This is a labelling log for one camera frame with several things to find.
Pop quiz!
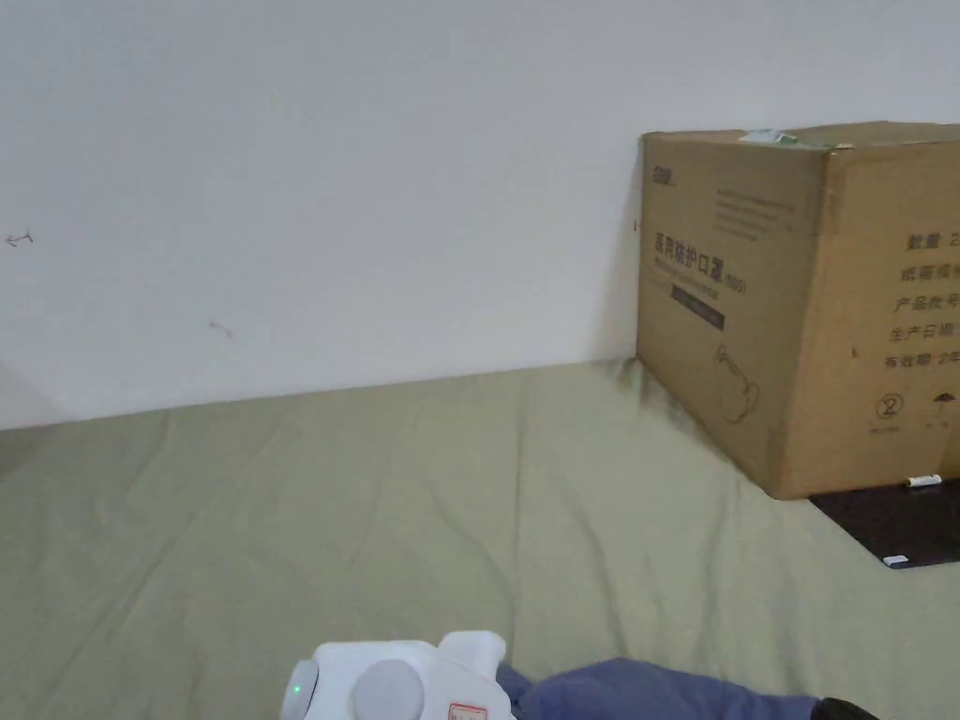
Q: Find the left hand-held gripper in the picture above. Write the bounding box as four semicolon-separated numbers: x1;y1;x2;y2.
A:
284;630;506;720

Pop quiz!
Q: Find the dark blue garment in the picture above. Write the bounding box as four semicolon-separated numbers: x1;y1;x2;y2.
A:
486;657;828;720

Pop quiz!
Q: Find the bed with pale green sheet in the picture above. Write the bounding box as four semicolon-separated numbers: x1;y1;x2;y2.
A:
0;358;960;720

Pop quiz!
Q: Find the black flat board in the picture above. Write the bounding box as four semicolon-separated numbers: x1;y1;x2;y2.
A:
808;478;960;571

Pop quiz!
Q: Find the brown cardboard carton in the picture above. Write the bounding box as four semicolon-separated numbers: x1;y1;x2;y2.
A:
634;122;960;501

